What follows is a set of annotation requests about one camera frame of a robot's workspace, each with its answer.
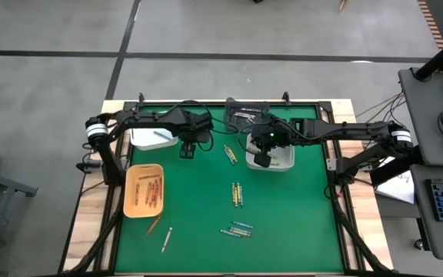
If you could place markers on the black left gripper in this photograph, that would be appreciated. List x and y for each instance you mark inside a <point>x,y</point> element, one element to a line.
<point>194,123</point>

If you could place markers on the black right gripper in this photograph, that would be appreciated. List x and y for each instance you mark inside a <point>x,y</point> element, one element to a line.
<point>273,134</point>

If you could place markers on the white crayon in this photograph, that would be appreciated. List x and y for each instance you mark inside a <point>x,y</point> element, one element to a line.
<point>244,114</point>
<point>249,117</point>
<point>162,135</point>
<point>247,120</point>
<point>253,110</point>
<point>166,239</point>

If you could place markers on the light grey plastic bin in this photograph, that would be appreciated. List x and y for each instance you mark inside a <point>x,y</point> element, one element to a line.
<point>287,163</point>

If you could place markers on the white plastic bin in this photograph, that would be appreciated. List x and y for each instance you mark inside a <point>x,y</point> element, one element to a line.
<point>148,142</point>

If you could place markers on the blue crayon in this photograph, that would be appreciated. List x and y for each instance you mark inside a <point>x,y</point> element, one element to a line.
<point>241,195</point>
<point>230,233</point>
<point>241,230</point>
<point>228,155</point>
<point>242,224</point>

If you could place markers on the dark grey plastic bin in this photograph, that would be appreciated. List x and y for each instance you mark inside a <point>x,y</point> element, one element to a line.
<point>231,123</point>

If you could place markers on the orange plastic bin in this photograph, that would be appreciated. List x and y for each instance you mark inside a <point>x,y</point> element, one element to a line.
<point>144,209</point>

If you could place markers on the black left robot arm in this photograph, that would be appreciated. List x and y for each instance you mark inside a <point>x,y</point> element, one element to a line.
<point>148,120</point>

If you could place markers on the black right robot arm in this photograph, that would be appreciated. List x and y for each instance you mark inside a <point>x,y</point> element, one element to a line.
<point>360,131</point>

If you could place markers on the black clamp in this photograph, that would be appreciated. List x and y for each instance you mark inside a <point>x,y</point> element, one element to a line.
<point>141,98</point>
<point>286,97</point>

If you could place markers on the white paper sheet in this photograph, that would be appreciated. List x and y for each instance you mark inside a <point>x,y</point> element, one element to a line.
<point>400,188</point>

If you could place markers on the wooden sticks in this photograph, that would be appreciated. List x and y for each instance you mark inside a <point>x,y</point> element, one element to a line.
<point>343,4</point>

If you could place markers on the grey desk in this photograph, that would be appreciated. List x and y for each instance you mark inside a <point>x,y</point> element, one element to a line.
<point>425,115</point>
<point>421,231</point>

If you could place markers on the grey metal cart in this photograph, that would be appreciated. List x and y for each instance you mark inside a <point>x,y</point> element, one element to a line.
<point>17,187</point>

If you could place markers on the black caster wheel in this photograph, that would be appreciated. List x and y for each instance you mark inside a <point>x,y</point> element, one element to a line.
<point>419,244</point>

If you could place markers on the black pole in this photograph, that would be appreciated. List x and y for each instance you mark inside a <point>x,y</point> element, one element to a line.
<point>442,57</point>

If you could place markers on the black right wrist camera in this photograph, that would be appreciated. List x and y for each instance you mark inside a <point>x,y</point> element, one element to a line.
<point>262,159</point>

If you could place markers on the grey metal bracket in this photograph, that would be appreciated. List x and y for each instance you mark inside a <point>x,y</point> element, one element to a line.
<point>331,164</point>

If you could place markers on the black mount bracket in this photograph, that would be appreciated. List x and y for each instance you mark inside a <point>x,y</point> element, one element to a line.
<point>87,166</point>

